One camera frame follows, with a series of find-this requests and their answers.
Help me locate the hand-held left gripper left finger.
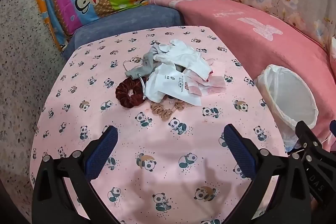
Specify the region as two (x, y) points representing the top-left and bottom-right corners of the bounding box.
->
(31, 126), (118, 224)

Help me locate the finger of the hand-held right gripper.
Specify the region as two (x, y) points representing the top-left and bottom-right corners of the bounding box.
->
(294, 121), (324, 161)

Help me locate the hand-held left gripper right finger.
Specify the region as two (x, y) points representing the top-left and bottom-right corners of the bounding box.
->
(223, 124), (311, 224)

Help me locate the white lined waste bin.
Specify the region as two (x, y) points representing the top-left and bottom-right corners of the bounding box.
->
(254, 64), (319, 140)

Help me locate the dark red scrunchie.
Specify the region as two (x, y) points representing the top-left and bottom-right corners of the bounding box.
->
(115, 77), (147, 109)

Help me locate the beige scrunchie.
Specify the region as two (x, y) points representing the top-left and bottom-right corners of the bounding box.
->
(150, 100), (185, 121)

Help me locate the pink translucent packet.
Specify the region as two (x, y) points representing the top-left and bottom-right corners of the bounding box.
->
(184, 69), (210, 96)
(202, 76), (227, 95)

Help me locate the white printed packet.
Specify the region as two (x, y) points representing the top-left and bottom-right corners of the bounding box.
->
(145, 63), (202, 106)

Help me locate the white sock with red toe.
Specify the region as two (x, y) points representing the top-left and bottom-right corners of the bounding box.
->
(168, 52), (214, 82)

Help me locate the grey sock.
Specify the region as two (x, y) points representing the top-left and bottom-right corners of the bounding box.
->
(125, 45), (164, 81)

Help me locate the blue plastic bag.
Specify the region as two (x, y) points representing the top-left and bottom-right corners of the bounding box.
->
(283, 132), (301, 152)

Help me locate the pink panda print cloth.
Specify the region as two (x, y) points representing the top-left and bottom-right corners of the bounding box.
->
(29, 26), (289, 224)

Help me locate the pink blanket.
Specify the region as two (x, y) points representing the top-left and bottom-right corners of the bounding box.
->
(148, 0), (336, 152)

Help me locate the blue grey cushion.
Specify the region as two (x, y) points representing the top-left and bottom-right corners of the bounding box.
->
(62, 5), (185, 60)

